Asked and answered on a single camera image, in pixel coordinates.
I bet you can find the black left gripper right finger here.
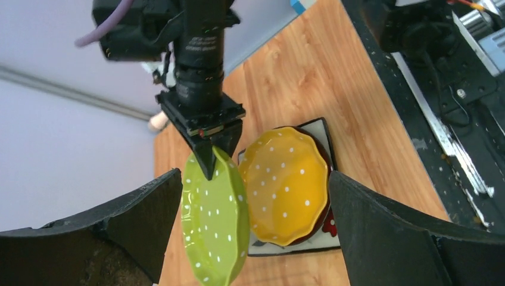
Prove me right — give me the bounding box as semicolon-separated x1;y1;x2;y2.
329;171;504;285

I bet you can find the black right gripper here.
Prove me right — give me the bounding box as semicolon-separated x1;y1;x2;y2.
156;68;246;181

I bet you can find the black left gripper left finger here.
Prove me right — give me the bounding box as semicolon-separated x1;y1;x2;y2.
1;169;182;285

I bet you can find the square floral plate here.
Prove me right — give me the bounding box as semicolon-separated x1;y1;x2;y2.
238;117;340;257

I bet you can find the green polka dot plate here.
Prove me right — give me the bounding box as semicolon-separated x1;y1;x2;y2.
181;147;250;285

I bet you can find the yellow polka dot plate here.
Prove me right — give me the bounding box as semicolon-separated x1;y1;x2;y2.
239;126;330;247

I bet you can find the round red rimmed plate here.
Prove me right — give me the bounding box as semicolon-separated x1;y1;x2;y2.
272;127;332;247

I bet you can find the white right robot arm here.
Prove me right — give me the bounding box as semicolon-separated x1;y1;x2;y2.
76;1;245;179

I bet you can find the white blue toy block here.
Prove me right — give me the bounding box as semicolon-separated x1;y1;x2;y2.
289;0;317;15

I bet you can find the beige cylinder handle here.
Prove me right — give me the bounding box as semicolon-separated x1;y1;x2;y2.
148;111;170;132

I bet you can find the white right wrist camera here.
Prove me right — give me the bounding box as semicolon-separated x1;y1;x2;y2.
141;62;176;88

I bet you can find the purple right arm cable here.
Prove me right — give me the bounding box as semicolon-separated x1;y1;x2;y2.
74;0;135;49

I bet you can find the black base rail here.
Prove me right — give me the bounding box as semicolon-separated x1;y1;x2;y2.
344;1;504;234

